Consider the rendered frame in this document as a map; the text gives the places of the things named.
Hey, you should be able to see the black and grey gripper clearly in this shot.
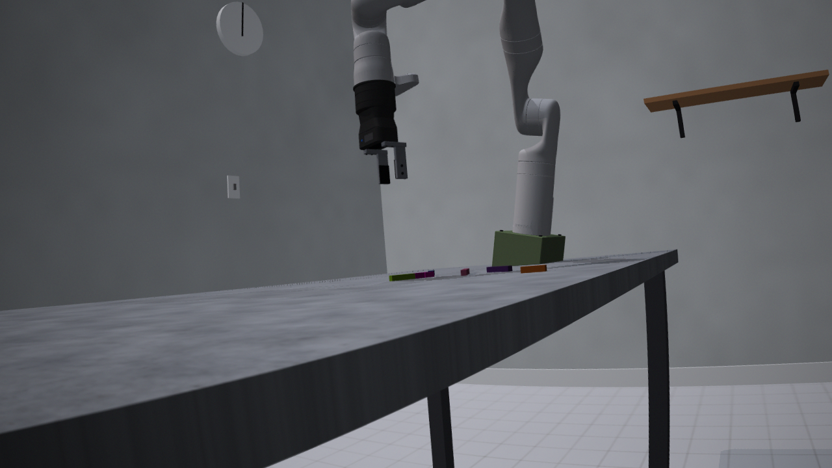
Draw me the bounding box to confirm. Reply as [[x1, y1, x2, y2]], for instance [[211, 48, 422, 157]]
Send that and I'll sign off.
[[353, 56, 419, 185]]

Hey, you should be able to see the orange rod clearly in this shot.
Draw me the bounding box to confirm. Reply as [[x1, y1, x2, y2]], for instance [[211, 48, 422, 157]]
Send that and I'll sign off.
[[521, 265, 547, 273]]

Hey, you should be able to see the lime green rectangular bar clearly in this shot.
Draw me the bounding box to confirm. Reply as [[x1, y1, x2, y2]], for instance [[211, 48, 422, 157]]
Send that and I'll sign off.
[[389, 273, 415, 281]]

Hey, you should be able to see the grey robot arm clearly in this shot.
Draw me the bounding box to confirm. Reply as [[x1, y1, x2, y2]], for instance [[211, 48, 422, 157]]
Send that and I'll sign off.
[[351, 0, 560, 236]]

